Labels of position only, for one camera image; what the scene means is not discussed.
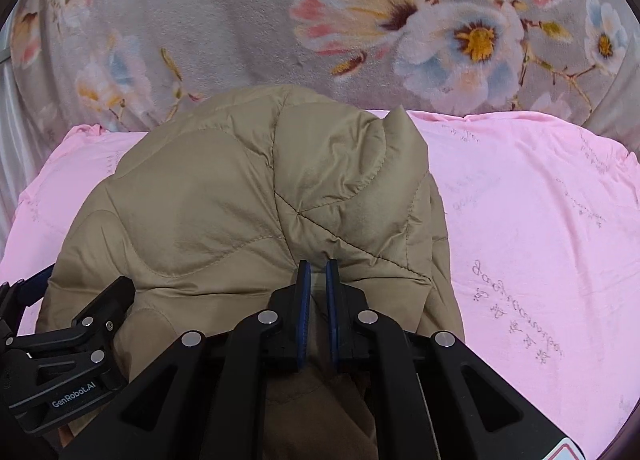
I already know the white satin curtain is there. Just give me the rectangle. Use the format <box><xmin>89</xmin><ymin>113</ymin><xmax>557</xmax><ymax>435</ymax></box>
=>
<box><xmin>0</xmin><ymin>57</ymin><xmax>57</xmax><ymax>241</ymax></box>

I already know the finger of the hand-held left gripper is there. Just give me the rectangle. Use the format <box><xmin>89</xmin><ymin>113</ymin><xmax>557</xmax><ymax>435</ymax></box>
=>
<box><xmin>10</xmin><ymin>276</ymin><xmax>137</xmax><ymax>366</ymax></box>
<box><xmin>0</xmin><ymin>264</ymin><xmax>57</xmax><ymax>347</ymax></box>

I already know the grey floral blanket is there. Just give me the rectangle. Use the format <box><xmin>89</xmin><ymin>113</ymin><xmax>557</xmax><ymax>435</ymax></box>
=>
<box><xmin>10</xmin><ymin>0</ymin><xmax>640</xmax><ymax>141</ymax></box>

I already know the khaki quilted hooded jacket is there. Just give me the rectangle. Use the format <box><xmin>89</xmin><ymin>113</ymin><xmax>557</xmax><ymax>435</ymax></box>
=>
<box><xmin>35</xmin><ymin>84</ymin><xmax>466</xmax><ymax>460</ymax></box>

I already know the pink quilt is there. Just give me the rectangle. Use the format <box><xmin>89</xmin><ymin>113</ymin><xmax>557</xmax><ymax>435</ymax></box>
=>
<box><xmin>0</xmin><ymin>108</ymin><xmax>640</xmax><ymax>460</ymax></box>

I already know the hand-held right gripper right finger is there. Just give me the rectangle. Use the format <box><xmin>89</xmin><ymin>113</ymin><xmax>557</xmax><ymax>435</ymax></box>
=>
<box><xmin>326</xmin><ymin>260</ymin><xmax>577</xmax><ymax>460</ymax></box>

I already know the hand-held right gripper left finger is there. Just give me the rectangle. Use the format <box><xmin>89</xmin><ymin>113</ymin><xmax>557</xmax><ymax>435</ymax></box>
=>
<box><xmin>60</xmin><ymin>260</ymin><xmax>312</xmax><ymax>460</ymax></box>

